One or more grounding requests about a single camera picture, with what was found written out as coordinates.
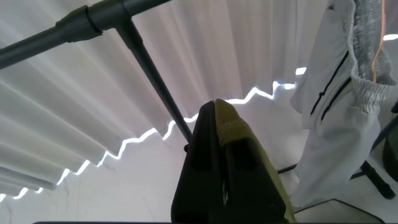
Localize green printed garment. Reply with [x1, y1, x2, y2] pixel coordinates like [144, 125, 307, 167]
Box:
[213, 98, 296, 222]

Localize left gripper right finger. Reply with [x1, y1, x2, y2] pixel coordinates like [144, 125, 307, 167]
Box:
[222, 138, 287, 222]

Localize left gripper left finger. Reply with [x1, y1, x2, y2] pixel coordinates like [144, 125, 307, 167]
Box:
[170, 100, 224, 222]

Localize white curtain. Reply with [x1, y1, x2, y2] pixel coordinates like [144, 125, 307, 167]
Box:
[0, 0, 398, 200]

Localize pink clothes hanger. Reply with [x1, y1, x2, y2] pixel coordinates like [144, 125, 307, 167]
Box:
[371, 0, 387, 83]

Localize white laundry basket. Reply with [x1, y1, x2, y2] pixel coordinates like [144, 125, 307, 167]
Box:
[381, 124, 398, 184]

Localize pale grey shorts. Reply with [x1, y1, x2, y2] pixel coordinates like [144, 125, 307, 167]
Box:
[290, 0, 398, 208]

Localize black clothes rack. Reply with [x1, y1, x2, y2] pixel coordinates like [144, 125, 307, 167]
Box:
[0, 0, 398, 200]

